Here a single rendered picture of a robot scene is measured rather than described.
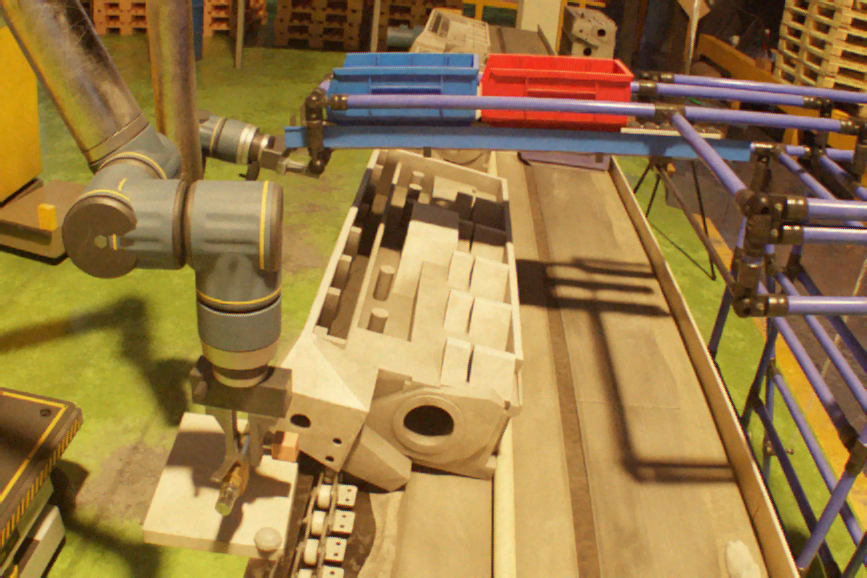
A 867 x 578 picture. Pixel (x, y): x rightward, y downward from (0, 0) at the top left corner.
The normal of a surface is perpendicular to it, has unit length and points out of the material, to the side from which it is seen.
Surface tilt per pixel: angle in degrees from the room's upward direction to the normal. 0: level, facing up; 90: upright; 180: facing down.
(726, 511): 1
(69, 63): 82
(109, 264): 96
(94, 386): 0
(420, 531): 0
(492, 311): 31
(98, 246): 90
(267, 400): 90
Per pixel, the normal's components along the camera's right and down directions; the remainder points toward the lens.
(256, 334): 0.52, 0.43
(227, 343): -0.04, 0.45
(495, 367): 0.22, -0.66
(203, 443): 0.09, -0.89
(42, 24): 0.34, 0.33
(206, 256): 0.07, 0.69
